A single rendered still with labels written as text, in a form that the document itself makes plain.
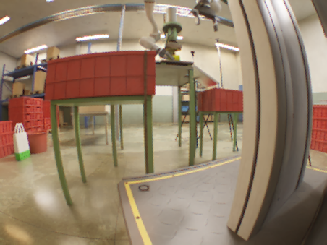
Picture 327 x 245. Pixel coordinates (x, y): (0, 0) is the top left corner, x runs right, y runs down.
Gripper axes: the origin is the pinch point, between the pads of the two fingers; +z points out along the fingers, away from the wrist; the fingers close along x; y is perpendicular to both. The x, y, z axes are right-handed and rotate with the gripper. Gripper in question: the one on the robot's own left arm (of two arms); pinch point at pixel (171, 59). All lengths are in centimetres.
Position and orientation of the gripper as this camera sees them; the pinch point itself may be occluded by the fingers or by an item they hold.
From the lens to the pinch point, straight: 147.5
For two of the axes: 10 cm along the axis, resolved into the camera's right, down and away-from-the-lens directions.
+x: -1.8, -0.7, 9.8
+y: 5.4, -8.4, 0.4
